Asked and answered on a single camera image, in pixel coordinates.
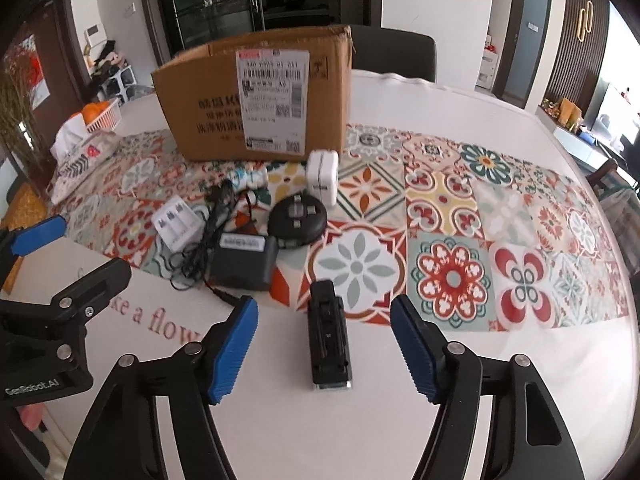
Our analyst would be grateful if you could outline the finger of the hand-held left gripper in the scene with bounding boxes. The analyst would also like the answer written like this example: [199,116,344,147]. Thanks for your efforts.
[0,257,133,376]
[0,215,68,288]

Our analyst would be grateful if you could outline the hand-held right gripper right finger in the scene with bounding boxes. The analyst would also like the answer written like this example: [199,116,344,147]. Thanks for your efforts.
[390,295,581,480]

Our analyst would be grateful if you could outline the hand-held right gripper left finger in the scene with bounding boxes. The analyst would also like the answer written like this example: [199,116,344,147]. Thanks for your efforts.
[62,295,261,480]

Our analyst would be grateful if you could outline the black power adapter with cable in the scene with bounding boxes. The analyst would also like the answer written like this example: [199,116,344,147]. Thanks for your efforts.
[167,182,280,306]

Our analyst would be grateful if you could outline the black rectangular device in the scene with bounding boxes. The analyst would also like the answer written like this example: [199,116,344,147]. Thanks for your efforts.
[306,280,355,391]

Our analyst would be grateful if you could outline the white battery charger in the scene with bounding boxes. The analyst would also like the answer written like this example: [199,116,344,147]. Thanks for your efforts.
[152,195,211,252]

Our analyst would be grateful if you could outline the black round cable organizer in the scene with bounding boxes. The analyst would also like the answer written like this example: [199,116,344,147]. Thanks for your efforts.
[267,194,328,251]

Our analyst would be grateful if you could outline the small white figurine keychain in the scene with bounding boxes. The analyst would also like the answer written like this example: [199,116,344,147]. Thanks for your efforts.
[227,167,268,206]

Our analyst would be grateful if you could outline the white plug adapter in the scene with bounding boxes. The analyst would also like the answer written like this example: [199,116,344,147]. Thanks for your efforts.
[306,149,341,208]

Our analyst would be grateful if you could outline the brown cardboard box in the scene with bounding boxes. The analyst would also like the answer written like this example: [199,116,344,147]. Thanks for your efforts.
[151,25,353,163]

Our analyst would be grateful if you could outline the person's left hand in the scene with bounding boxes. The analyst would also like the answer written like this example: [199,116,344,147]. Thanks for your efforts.
[15,405,48,433]

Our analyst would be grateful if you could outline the floral tissue pack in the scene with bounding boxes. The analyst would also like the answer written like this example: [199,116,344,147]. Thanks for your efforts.
[46,112,121,206]

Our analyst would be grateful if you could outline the dried plant stems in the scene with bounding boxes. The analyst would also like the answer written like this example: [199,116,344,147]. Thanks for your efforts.
[0,72,46,196]

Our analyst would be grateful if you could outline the white plastic basket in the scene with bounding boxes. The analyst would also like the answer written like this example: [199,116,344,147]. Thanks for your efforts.
[80,99,123,133]

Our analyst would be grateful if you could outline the white storage rack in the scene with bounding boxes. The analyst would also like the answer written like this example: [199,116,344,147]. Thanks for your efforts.
[95,62,138,103]

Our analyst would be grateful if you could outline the pile of plush toys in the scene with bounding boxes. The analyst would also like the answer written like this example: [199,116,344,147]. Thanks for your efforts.
[92,40,128,68]

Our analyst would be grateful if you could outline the white tablecloth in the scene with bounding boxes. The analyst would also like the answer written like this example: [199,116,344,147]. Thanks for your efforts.
[0,67,640,480]

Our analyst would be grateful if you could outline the dark wooden chair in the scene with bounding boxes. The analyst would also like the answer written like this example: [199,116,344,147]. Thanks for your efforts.
[585,157,640,241]

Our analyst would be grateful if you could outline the white tv cabinet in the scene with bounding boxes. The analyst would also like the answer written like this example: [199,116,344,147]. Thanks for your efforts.
[537,102,640,186]

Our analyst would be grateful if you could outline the yellow box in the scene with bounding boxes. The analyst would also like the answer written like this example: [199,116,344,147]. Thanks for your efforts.
[557,100,583,128]

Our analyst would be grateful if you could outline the black glass cabinet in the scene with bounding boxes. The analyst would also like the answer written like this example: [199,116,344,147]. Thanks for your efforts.
[137,0,266,68]

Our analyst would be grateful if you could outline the dark grey chair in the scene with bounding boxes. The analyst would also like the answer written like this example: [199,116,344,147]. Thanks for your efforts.
[350,25,438,83]

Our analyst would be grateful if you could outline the television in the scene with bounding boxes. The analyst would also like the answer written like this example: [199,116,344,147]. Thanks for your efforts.
[585,82,640,156]

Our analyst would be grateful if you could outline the dark framed grey door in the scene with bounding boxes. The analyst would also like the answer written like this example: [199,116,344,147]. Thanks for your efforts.
[492,0,553,108]

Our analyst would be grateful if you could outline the red wall poster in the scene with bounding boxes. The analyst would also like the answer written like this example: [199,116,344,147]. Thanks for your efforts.
[2,35,51,106]

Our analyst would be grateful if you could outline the gold wall ornament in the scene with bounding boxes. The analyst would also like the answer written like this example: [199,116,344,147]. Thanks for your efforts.
[575,2,595,41]

